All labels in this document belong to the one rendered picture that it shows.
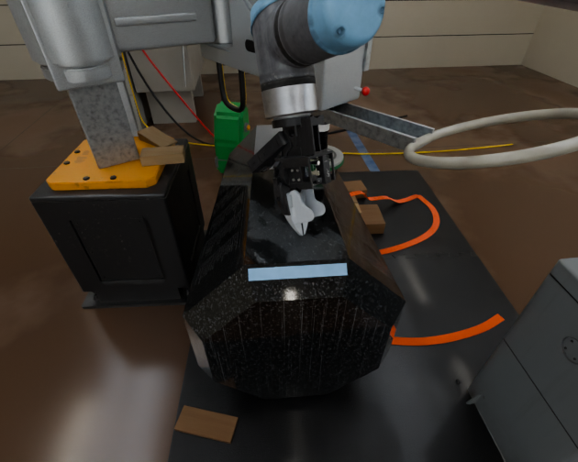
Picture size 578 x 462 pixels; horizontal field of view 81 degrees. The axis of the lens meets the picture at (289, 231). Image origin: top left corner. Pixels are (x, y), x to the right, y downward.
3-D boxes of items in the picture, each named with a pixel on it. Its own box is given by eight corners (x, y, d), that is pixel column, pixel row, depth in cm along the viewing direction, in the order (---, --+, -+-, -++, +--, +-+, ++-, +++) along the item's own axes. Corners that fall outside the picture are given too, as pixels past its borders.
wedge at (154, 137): (138, 139, 186) (136, 131, 183) (154, 134, 192) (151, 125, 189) (162, 149, 177) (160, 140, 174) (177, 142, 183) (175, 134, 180)
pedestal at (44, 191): (82, 309, 194) (16, 202, 147) (120, 235, 244) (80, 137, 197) (198, 303, 196) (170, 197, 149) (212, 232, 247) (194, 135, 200)
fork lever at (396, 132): (268, 105, 148) (267, 93, 145) (300, 96, 158) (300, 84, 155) (405, 157, 107) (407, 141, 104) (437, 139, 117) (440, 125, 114)
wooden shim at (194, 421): (174, 430, 143) (173, 428, 142) (184, 406, 151) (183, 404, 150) (230, 444, 139) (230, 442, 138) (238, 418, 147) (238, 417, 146)
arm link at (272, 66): (266, -16, 45) (237, 10, 53) (280, 85, 49) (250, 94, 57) (322, -12, 50) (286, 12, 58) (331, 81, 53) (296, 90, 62)
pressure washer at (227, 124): (225, 156, 339) (212, 61, 284) (259, 159, 333) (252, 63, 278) (211, 173, 312) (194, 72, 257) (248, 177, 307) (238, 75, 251)
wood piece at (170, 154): (141, 167, 163) (138, 157, 160) (144, 157, 170) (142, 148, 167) (184, 162, 166) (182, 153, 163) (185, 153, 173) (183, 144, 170)
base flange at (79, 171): (45, 191, 154) (40, 181, 150) (88, 144, 191) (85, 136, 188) (155, 188, 156) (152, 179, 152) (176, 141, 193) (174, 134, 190)
